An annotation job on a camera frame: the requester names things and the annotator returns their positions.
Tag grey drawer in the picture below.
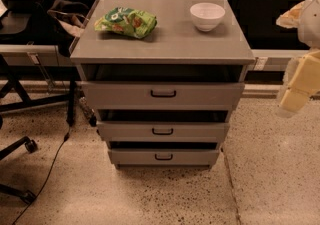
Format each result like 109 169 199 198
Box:
108 149 219 166
82 81 244 110
97 121 229 142

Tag grey bottom drawer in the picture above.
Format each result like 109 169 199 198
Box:
108 149 219 166

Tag black floor cable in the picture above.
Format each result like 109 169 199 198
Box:
11 125 72 225

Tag dark bag with strap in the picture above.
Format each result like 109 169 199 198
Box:
47 0 89 57

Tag grey drawer cabinet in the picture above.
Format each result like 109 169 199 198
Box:
69 0 257 170

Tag white ceramic bowl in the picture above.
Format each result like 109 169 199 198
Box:
190 3 225 32

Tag black chair seat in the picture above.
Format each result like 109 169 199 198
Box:
0 0 45 44

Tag grey top drawer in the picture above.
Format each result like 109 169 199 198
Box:
82 81 244 110

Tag black desk frame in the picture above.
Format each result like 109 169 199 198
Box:
0 55 76 126

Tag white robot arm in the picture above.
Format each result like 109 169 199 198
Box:
276 0 320 118

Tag black office chair base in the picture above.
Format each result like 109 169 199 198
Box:
0 115 39 205

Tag green snack bag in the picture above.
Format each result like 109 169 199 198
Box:
94 7 157 39

